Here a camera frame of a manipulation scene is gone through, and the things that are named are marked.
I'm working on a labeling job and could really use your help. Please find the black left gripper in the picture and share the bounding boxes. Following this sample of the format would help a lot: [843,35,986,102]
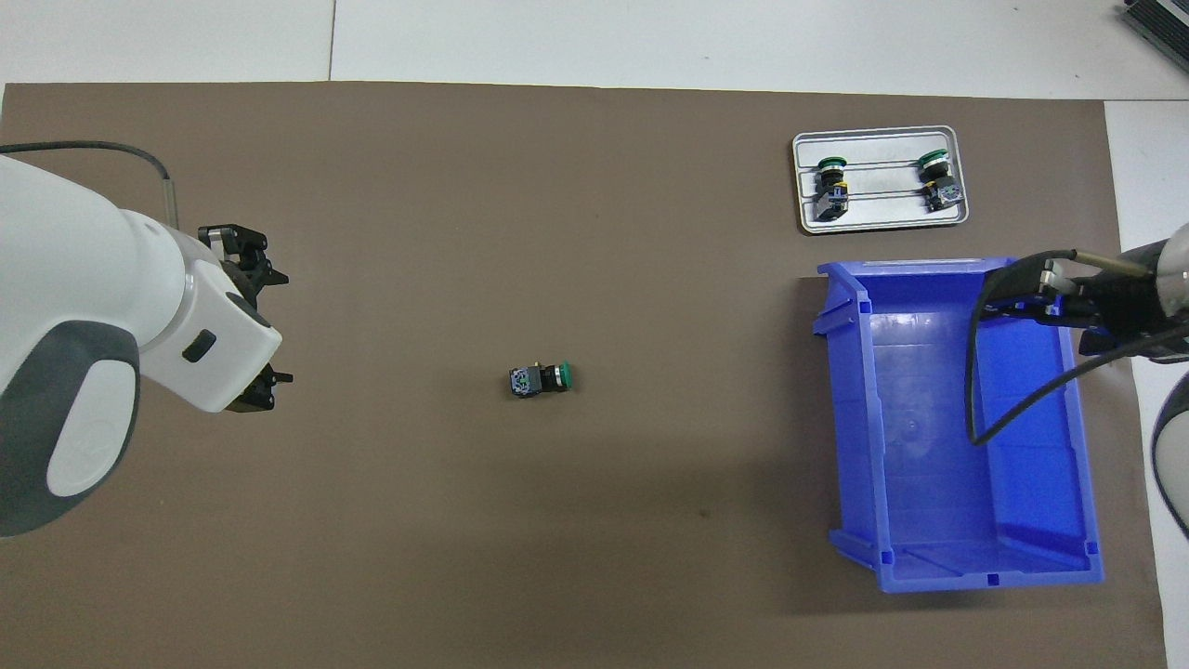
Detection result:
[198,225,294,414]

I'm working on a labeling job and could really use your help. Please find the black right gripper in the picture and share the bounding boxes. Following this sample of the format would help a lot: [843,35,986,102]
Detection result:
[977,243,1173,359]

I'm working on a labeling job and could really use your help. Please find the green push button switch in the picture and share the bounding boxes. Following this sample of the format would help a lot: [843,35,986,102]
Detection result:
[508,360,577,400]
[918,149,965,214]
[814,156,852,222]

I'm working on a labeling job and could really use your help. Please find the blue plastic storage bin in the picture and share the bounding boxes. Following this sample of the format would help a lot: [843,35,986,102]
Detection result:
[811,257,1106,594]

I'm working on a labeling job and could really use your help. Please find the grey metal tray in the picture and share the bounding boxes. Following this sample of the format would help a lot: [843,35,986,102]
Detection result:
[791,125,970,233]

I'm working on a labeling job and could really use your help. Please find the brown table mat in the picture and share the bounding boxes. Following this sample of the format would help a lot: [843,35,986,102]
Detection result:
[0,82,1169,669]

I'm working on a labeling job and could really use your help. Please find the grey ridged metal device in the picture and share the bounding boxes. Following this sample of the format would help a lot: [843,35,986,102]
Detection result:
[1119,0,1189,61]

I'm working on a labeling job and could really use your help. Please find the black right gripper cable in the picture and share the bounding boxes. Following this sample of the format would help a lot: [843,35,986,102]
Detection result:
[966,249,1189,447]

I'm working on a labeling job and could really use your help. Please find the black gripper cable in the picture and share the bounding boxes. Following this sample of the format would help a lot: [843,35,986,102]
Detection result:
[966,249,1189,447]
[0,139,179,229]

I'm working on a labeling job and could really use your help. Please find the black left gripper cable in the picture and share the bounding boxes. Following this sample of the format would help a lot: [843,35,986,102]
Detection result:
[0,139,179,229]

